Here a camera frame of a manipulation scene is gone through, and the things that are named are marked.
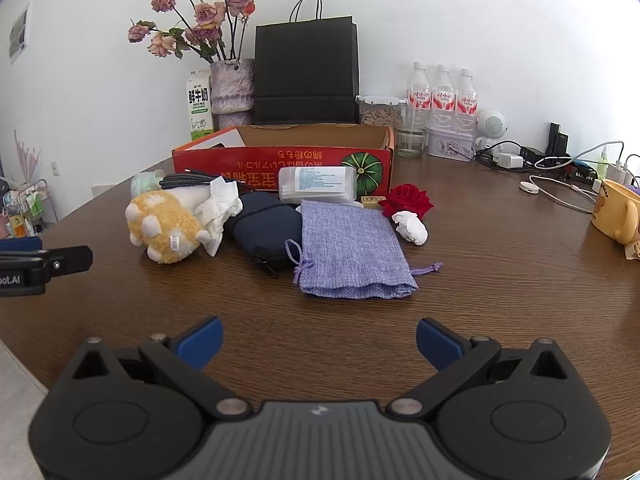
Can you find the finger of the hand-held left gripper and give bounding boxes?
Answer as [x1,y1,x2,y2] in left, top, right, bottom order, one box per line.
[0,237,44,256]
[30,246,94,281]

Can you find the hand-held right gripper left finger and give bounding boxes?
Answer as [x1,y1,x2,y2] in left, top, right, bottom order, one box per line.
[74,316,253,422]

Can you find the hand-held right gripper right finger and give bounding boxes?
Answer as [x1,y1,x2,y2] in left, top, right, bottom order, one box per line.
[387,318,568,421]

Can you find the yellow plush toy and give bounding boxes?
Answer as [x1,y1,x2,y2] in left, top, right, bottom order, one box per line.
[125,190,211,265]

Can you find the pale green scrunchie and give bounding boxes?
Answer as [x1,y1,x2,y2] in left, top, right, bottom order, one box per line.
[130,170,166,200]

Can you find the small white tissue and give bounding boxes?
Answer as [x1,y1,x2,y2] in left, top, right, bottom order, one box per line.
[391,211,429,246]

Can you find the navy zip pouch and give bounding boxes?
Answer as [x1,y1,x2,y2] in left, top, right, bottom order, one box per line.
[222,192,304,279]

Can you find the purple linen drawstring bag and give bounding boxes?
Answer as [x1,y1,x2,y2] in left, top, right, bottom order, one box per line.
[285,200,443,300]

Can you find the large white tissue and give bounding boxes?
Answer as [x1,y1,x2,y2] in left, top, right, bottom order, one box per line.
[192,177,243,257]

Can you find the black braided charging cable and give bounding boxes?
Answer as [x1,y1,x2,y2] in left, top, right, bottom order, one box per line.
[159,172,223,192]

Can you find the red fabric rose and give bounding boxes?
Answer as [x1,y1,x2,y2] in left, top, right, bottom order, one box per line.
[377,184,435,222]

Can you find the red orange cardboard box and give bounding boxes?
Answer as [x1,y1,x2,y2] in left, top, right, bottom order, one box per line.
[171,123,396,196]

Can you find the clear plastic swab box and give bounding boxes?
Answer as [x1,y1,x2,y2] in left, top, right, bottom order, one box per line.
[278,165,359,205]

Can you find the clear seed container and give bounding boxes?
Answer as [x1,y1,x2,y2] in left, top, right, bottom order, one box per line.
[356,94,408,131]

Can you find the pink feather decoration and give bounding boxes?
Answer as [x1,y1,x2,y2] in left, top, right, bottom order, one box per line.
[12,130,43,186]

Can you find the white printed tin box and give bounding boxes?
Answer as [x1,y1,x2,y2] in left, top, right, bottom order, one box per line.
[426,126,475,162]

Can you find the white green milk carton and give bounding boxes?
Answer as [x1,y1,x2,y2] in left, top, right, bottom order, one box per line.
[186,70,216,142]

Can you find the clear drinking glass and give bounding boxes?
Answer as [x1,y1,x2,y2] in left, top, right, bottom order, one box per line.
[395,105,431,158]

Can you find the yellow bear mug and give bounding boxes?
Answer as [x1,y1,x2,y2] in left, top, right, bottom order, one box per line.
[589,178,640,261]

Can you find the white round speaker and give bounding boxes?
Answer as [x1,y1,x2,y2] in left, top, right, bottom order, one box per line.
[472,108,508,151]

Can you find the purple mottled vase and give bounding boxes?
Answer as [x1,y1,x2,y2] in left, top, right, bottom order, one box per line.
[209,58,256,129]

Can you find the black charging stand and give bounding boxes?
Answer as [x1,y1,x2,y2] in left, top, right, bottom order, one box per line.
[545,122,571,158]

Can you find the white multi charger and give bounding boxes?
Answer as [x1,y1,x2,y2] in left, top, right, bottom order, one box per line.
[611,157,637,186]

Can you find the dried rose bouquet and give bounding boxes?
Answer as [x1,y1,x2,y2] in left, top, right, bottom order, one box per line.
[127,0,257,63]

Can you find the black paper bag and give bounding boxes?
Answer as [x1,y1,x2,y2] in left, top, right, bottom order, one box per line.
[253,0,361,126]

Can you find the wire rack with bottles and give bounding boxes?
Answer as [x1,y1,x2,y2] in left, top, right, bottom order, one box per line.
[0,177,58,238]

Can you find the white puck charging cable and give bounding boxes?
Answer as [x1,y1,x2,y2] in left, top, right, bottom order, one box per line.
[519,175,601,215]

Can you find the wall picture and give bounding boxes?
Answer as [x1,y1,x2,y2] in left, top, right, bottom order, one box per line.
[7,2,31,63]

